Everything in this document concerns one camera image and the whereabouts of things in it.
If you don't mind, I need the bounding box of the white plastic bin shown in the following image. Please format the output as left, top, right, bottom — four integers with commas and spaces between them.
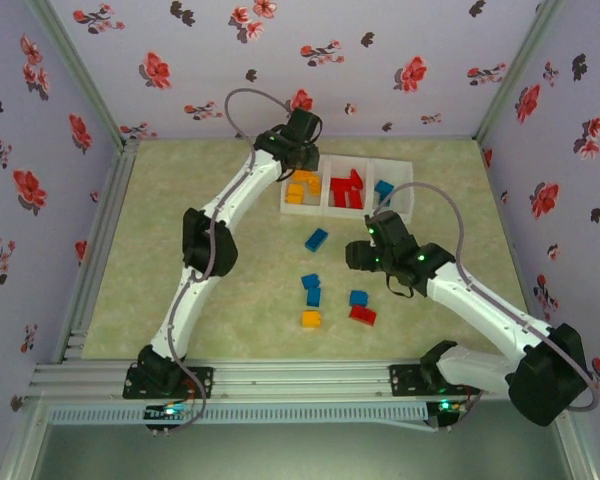
367, 158, 415, 224
279, 151, 331, 217
324, 154, 374, 221

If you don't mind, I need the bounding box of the small electronics board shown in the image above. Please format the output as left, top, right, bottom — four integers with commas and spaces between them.
426, 398, 470, 434
143, 401, 194, 435

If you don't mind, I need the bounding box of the grey metal panel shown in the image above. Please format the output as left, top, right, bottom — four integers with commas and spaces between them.
29, 424, 576, 480

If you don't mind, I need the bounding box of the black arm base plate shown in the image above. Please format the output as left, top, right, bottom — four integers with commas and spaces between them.
388, 363, 481, 397
122, 364, 216, 400

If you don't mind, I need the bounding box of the aluminium mounting rail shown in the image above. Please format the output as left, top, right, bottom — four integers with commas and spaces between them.
29, 357, 579, 401

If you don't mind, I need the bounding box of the slotted grey cable duct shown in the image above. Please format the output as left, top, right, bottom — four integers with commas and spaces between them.
47, 403, 430, 427

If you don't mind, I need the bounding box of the aluminium corner post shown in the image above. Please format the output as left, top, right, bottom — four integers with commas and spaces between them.
472, 0, 566, 146
24, 0, 131, 149

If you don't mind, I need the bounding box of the aluminium lower frame bar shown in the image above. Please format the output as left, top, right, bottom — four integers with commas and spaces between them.
0, 394, 49, 480
552, 394, 600, 480

